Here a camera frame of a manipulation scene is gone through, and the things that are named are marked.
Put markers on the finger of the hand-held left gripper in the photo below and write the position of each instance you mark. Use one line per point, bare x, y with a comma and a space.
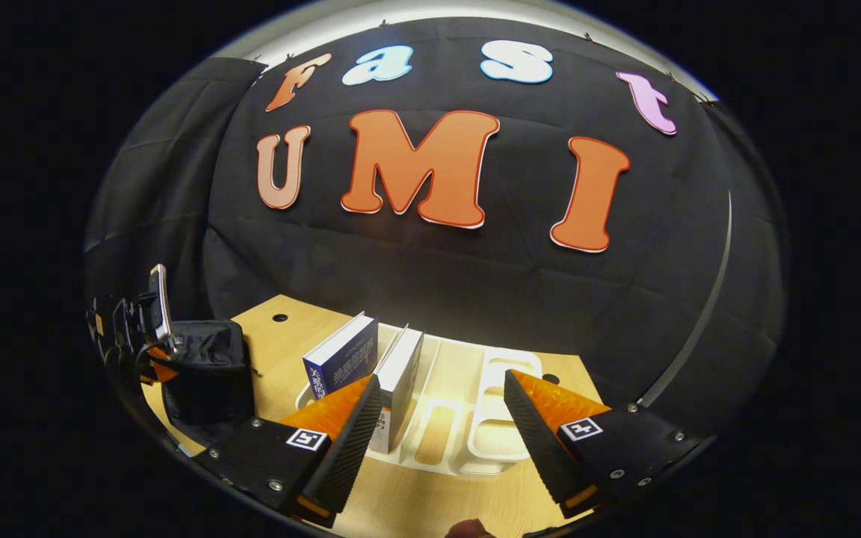
160, 368

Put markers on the grey portrait cover book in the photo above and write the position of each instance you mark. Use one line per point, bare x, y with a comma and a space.
400, 381

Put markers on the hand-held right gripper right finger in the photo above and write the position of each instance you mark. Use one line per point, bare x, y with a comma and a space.
542, 448

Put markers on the black schoolbag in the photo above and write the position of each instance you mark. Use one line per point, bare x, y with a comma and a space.
210, 373

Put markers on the blue book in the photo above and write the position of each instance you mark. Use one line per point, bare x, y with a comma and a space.
344, 359

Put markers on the thin grey pole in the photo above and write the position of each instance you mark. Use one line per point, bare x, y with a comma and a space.
708, 299

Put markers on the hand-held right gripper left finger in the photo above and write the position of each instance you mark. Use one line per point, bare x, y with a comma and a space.
348, 456

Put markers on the white bookshelf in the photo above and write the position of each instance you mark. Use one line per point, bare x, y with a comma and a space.
498, 433

